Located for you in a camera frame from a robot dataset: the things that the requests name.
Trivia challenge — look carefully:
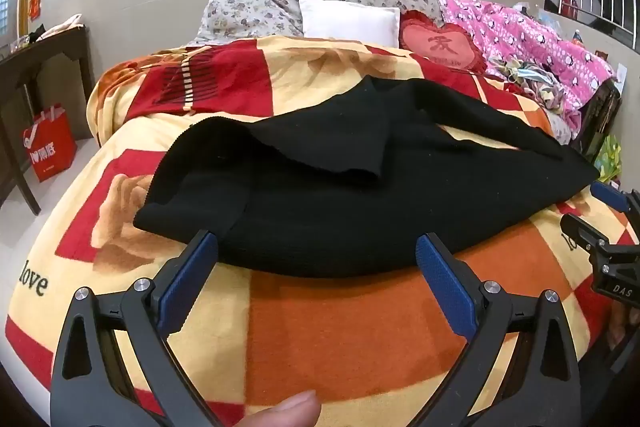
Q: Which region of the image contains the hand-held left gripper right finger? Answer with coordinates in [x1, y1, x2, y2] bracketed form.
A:
[414, 233, 583, 427]

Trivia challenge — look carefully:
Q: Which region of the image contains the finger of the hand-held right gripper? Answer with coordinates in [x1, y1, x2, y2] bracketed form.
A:
[590, 181, 640, 214]
[560, 213, 610, 254]

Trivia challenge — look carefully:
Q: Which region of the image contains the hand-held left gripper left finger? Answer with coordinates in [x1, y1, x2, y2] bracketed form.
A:
[50, 229, 221, 427]

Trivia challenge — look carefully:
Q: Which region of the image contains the black knit sweater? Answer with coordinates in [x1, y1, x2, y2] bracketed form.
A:
[132, 75, 601, 279]

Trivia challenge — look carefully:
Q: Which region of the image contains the person's left hand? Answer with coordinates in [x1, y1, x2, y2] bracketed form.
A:
[239, 391, 322, 427]

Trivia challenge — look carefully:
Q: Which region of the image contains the green bag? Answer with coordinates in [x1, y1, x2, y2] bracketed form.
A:
[595, 134, 623, 182]

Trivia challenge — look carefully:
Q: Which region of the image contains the dark wooden bed end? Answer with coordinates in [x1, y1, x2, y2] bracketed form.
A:
[572, 77, 623, 158]

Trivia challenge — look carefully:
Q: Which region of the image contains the orange red printed blanket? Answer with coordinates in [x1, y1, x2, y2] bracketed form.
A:
[5, 36, 640, 427]

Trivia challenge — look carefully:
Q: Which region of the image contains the colourful crumpled cloth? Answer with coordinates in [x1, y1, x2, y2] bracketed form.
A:
[487, 57, 566, 110]

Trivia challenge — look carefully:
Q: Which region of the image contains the pink printed quilt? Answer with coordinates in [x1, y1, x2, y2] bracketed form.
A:
[432, 0, 616, 128]

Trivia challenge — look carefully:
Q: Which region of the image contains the red shopping bag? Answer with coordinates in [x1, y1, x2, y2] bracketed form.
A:
[21, 103, 78, 182]

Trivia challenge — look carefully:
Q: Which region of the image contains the red heart cushion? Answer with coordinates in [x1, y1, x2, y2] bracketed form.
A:
[398, 10, 488, 75]

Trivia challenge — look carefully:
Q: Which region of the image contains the dark wooden table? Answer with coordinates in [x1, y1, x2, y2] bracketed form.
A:
[0, 25, 96, 215]

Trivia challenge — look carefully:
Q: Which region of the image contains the floral quilt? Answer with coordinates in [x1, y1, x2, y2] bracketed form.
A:
[192, 0, 446, 48]

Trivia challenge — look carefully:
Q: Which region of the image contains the white pillow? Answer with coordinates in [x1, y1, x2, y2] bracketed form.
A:
[298, 0, 402, 48]

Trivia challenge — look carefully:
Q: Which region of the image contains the beige cloth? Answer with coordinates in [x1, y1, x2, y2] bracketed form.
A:
[37, 13, 83, 40]

